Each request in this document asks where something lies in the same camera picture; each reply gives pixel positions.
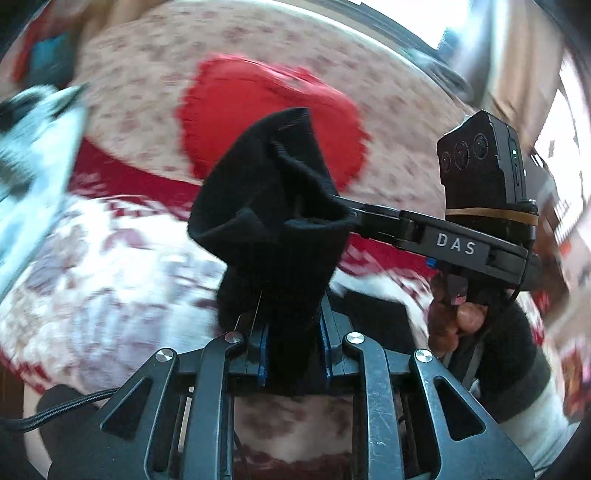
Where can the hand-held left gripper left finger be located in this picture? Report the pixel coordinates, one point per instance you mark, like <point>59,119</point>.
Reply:
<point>263,355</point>

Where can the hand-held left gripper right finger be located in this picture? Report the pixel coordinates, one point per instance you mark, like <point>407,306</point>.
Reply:
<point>326,346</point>

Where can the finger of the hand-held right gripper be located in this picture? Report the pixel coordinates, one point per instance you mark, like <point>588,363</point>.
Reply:
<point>378,220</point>

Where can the black pants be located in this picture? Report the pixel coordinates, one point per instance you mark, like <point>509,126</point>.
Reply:
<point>272,221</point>

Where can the person's right forearm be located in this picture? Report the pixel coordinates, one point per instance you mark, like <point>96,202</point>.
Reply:
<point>508,360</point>

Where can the person's right hand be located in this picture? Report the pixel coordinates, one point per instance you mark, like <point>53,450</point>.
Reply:
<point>443,327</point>

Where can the grey cloth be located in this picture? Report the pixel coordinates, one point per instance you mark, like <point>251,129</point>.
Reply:
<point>443,74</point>

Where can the red and white floral blanket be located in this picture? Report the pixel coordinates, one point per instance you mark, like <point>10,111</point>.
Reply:
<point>115,277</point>

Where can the red heart-shaped frilled pillow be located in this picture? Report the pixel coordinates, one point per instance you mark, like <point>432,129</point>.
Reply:
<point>258,92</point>

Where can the pink floral quilt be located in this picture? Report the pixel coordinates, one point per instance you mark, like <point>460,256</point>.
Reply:
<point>138,69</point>

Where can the white fleece-lined jacket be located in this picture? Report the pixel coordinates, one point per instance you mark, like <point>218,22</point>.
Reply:
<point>41,152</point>

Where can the teal bag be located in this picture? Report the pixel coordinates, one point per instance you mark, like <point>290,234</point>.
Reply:
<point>46,57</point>

